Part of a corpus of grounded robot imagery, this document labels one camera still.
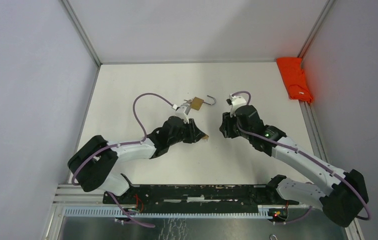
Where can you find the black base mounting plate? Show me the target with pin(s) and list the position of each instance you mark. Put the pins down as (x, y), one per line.
(198, 199)

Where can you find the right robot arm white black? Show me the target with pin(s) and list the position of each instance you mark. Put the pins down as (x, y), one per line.
(341, 195)

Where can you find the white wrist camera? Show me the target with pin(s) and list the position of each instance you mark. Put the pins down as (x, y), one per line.
(182, 111)
(235, 102)

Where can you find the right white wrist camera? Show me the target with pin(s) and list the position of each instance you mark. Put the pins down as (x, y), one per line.
(235, 102)

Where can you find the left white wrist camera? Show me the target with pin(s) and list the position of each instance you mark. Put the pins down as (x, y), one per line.
(182, 111)

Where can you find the silver keys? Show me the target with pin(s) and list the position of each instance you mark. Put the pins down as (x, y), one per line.
(186, 100)

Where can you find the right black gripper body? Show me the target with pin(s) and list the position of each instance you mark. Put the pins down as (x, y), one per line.
(231, 127)

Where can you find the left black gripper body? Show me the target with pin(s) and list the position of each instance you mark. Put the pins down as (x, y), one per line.
(187, 131)

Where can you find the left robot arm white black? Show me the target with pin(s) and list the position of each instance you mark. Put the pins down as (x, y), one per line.
(92, 165)

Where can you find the orange folded cloth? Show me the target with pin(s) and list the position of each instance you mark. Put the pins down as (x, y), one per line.
(294, 79)

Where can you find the large brass padlock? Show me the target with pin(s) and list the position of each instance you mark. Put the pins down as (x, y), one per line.
(196, 103)

